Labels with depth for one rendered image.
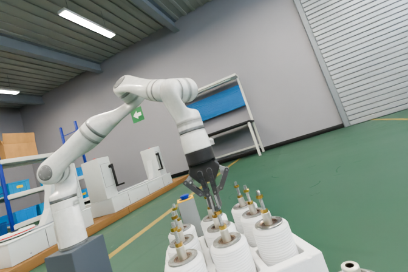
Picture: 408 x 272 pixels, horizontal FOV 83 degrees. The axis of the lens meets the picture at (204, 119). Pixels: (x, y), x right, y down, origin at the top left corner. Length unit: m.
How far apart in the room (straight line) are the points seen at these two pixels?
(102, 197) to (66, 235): 2.35
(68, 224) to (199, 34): 5.78
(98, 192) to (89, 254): 2.40
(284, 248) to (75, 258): 0.68
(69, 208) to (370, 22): 5.79
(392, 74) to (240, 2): 3.58
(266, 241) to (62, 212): 0.71
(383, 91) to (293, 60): 1.82
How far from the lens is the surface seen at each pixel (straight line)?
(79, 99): 8.47
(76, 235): 1.04
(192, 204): 1.02
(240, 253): 0.64
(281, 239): 0.66
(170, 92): 0.60
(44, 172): 1.03
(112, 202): 3.28
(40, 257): 2.64
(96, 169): 3.35
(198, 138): 0.59
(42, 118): 9.83
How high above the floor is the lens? 0.49
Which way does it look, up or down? 7 degrees up
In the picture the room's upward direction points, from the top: 18 degrees counter-clockwise
